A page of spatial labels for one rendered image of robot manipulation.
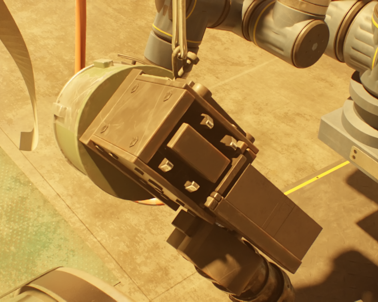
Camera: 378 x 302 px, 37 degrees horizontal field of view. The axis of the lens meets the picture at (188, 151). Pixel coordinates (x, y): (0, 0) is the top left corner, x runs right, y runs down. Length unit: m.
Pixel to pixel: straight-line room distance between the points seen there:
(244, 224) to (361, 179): 1.68
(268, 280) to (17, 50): 0.63
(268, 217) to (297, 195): 1.54
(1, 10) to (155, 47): 0.33
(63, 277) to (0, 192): 2.00
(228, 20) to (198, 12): 0.10
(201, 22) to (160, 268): 1.28
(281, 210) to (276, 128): 2.40
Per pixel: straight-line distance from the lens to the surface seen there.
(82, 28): 0.74
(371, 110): 1.57
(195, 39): 1.19
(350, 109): 1.67
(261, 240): 0.52
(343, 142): 1.66
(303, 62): 1.19
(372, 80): 1.55
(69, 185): 2.62
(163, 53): 1.18
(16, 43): 1.05
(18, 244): 2.42
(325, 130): 1.70
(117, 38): 3.68
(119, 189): 0.61
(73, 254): 2.34
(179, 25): 0.50
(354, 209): 2.05
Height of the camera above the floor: 1.77
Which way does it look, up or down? 40 degrees down
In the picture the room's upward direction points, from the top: straight up
